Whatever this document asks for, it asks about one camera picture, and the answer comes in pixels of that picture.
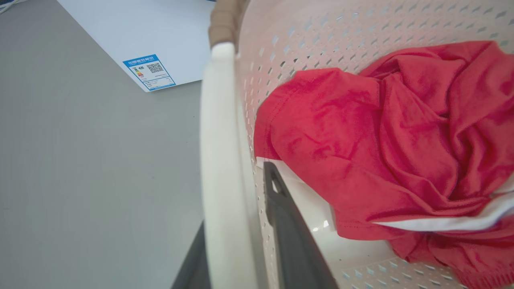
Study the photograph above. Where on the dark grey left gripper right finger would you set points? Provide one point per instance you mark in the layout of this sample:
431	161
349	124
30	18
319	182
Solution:
295	245

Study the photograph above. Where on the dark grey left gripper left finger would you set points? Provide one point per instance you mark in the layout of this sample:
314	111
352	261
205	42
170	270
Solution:
194	265

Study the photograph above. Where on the white perforated plastic laundry basket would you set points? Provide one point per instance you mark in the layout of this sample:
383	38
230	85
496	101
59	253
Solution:
225	160

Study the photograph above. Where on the red garment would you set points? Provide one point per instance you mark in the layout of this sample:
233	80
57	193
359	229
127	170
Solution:
393	144

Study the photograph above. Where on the white garment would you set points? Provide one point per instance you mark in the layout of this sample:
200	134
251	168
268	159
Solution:
449	220

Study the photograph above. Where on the blue energy label sticker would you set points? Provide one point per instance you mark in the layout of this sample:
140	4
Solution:
149	72

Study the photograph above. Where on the white washing machine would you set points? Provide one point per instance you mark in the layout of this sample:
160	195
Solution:
152	32

